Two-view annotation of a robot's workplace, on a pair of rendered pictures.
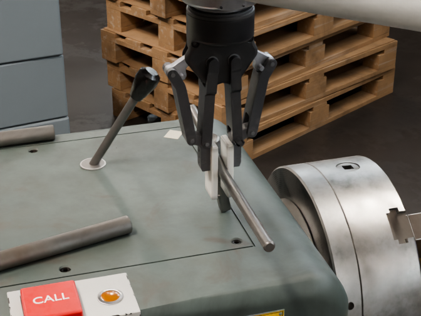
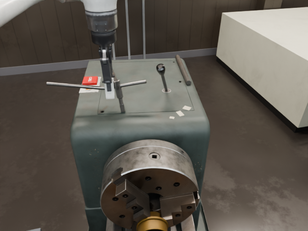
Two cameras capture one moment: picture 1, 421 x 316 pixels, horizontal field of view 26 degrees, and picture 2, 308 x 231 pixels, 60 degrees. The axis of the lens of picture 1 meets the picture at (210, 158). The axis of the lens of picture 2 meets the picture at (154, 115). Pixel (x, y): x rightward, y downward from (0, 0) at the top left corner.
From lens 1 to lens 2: 1.49 m
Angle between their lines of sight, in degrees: 84
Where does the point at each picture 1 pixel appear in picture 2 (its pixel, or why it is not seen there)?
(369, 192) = (132, 160)
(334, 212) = (125, 148)
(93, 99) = not seen: outside the picture
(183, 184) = (145, 106)
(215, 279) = (84, 105)
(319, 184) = (141, 143)
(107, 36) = not seen: outside the picture
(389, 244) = (110, 172)
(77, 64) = not seen: outside the picture
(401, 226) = (117, 176)
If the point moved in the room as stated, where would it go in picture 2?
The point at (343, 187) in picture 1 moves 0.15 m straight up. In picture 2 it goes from (137, 151) to (135, 110)
